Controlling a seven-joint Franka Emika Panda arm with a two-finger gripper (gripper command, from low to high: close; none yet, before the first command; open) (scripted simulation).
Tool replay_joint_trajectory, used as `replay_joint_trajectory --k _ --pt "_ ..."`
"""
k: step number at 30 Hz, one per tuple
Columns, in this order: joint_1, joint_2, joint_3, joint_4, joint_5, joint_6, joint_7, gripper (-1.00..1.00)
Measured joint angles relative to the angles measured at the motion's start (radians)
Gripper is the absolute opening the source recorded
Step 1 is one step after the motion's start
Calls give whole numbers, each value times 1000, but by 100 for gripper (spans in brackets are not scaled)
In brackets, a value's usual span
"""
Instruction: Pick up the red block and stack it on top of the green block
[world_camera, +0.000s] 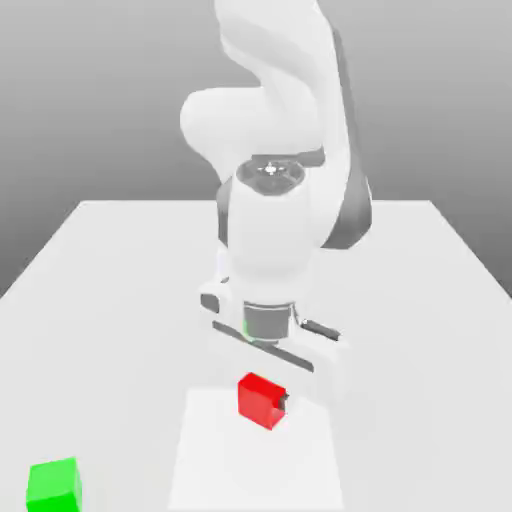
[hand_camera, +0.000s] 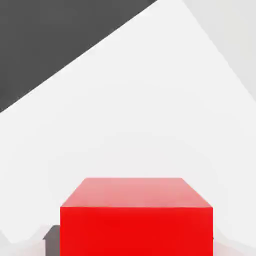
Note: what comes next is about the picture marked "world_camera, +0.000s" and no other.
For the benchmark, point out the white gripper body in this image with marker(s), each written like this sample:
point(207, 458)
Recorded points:
point(320, 360)

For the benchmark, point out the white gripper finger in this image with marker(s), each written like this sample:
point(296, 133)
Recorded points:
point(283, 401)

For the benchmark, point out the small red cube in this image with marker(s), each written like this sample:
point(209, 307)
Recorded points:
point(256, 400)

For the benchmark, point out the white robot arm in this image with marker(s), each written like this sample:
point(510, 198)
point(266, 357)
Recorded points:
point(268, 240)

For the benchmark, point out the small green cube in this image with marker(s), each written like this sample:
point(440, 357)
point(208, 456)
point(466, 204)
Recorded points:
point(52, 486)

